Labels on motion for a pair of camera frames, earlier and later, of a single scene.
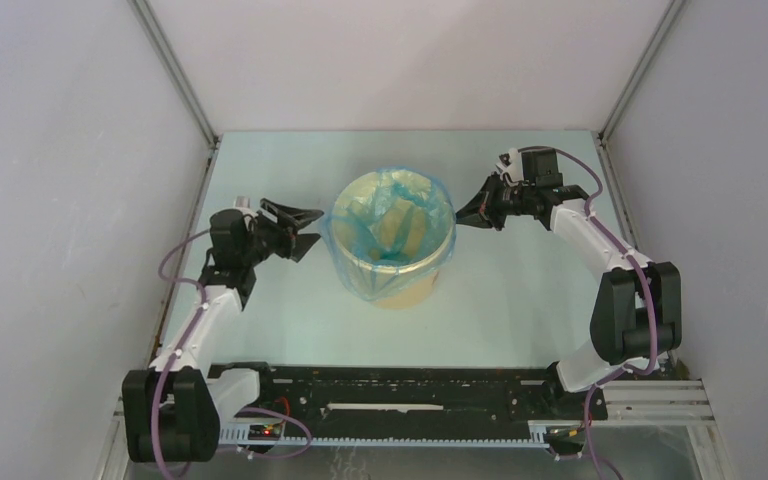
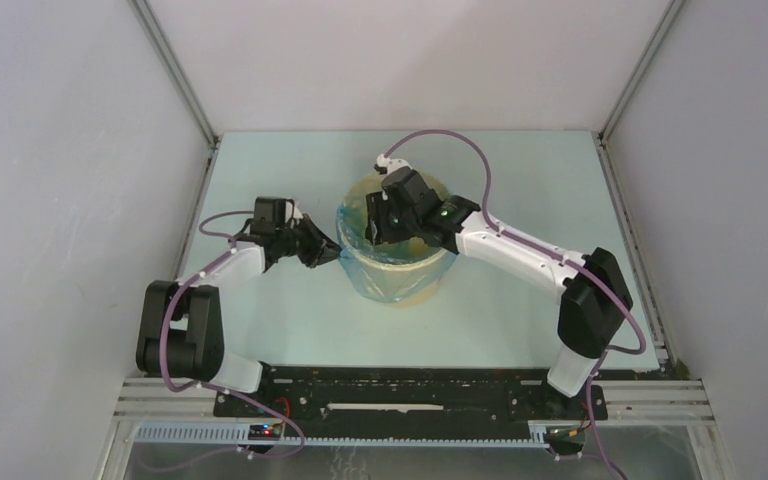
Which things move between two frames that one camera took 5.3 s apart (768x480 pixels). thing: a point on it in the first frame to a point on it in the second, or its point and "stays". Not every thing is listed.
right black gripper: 482,211 to 379,229
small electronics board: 269,432 stays
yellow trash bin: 390,231 stays
